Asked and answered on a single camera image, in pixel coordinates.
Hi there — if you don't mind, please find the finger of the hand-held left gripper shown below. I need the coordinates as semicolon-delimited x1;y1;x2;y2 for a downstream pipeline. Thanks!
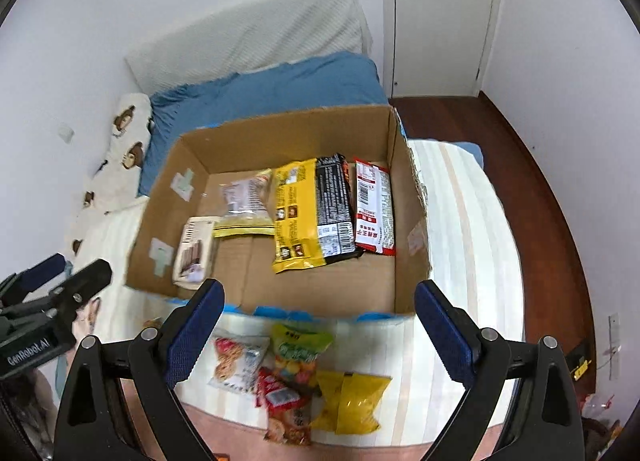
50;259;113;314
0;253;68;309

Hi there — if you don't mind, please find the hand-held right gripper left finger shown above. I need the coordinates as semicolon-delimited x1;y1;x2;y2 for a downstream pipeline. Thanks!
52;278;226;461

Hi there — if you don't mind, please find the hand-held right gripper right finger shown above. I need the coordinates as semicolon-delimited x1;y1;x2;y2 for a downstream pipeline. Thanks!
414;279;587;461

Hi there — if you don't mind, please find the clear cookie packet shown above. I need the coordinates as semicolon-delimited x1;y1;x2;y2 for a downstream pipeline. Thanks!
207;335;271;394

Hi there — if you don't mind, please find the small red snack packet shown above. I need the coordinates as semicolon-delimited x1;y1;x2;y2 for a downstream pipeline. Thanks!
256;367;321;409

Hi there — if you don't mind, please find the green fruit candy packet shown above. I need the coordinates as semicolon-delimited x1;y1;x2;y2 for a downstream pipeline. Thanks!
270;322;335;392

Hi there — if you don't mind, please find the small yellow snack packet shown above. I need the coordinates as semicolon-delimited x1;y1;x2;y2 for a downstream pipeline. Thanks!
310;370;347;432
336;373;392;435

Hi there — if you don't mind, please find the cardboard box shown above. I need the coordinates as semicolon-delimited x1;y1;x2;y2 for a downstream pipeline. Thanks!
124;105;433;319

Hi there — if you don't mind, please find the beige wafer biscuit packet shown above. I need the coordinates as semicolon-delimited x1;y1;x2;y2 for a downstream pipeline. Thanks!
172;216;217;289

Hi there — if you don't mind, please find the striped cream blanket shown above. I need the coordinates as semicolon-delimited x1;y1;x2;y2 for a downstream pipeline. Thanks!
65;138;525;461

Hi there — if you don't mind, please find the bear print pillow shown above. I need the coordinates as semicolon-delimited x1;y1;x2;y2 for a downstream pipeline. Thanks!
67;92;153;262

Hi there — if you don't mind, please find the yellow and black tool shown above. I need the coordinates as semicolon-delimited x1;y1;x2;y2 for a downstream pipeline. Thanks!
570;341;592;383

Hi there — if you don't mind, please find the red and white snack packet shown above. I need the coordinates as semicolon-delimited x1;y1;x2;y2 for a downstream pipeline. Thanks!
354;157;396;257

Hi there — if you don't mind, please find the clear pouch with yellow edge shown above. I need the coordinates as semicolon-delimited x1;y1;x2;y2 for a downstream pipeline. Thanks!
214;168;276;239

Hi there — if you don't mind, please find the long yellow snack packet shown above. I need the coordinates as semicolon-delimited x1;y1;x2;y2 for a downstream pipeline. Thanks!
271;159;326;274

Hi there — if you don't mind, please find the black snack packet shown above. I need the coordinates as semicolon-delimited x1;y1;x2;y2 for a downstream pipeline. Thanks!
315;153;365;260

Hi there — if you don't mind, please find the blue bed sheet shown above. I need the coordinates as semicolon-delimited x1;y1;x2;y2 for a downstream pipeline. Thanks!
452;141;485;168

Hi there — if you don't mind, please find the blue pillow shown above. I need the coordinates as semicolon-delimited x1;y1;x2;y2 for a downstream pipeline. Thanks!
137;52;390;198

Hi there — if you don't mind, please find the white textured pillow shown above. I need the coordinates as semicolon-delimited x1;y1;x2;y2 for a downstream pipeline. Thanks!
124;0;372;92

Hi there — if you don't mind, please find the white door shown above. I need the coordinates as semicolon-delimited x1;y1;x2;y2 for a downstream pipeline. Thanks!
392;0;501;98

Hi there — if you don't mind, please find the white wall socket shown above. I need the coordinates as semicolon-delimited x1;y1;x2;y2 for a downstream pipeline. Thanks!
606;313;622;382

